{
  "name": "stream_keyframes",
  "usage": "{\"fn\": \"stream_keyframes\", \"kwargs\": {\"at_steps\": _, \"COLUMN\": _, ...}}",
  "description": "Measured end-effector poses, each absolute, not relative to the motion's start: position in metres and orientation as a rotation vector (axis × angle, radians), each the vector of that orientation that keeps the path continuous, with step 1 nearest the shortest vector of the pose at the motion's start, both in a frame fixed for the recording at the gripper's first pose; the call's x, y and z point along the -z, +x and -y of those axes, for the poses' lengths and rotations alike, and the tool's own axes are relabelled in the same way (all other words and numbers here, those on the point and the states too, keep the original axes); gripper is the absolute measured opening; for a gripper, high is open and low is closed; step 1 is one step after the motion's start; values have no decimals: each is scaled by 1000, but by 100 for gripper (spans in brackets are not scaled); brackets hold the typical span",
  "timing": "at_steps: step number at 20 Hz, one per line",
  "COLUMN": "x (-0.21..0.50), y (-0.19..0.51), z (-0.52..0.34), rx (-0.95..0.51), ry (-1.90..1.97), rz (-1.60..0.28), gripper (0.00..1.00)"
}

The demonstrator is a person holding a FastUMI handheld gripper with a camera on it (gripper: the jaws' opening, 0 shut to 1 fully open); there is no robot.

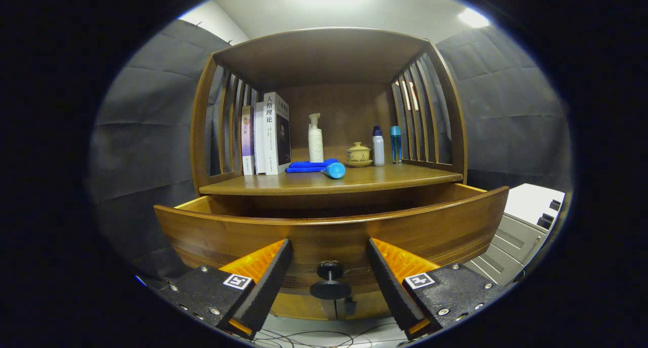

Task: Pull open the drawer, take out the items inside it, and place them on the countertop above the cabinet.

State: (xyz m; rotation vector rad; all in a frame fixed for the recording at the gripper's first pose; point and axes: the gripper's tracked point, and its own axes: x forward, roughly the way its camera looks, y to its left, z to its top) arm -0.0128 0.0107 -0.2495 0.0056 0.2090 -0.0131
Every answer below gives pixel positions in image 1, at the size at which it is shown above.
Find white filing cabinet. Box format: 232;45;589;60
463;183;566;287

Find thick white and black book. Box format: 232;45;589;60
263;92;292;175

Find wooden slatted cabinet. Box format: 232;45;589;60
190;27;468;321

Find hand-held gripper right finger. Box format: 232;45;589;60
367;238;509;339

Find white pump bottle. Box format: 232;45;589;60
308;113;325;163

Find small ceiling light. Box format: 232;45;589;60
457;8;491;28

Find teal transparent bottle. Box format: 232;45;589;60
390;126;402;165

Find thin white book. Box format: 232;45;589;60
253;101;266;175

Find purple spine book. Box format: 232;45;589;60
241;105;255;176

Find wooden drawer with black knob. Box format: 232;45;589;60
153;182;510;300

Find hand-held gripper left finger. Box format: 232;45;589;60
165;238;293;341

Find wooden countertop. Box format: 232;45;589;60
199;162;464;196

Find white bottle with dark cap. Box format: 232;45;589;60
372;126;385;167

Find black floor cables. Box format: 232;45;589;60
253;328;406;348

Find beige lidded teacup with saucer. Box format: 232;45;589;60
345;142;373;168

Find blue folded cloth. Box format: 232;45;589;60
285;159;339;174

